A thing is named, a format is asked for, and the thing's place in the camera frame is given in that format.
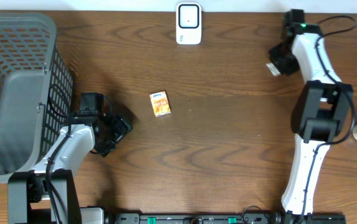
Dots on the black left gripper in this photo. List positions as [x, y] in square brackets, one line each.
[120, 124]

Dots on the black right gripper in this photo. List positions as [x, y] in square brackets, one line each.
[289, 70]

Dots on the white green carton box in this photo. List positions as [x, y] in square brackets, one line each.
[273, 69]

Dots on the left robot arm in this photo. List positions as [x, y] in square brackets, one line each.
[46, 192]

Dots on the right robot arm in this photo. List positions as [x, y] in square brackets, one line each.
[319, 113]

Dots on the white barcode scanner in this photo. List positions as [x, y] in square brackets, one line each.
[188, 23]

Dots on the orange tissue pack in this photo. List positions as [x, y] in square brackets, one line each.
[160, 103]

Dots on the dark grey mesh basket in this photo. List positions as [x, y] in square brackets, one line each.
[35, 90]

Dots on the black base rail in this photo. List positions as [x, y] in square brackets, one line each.
[251, 218]

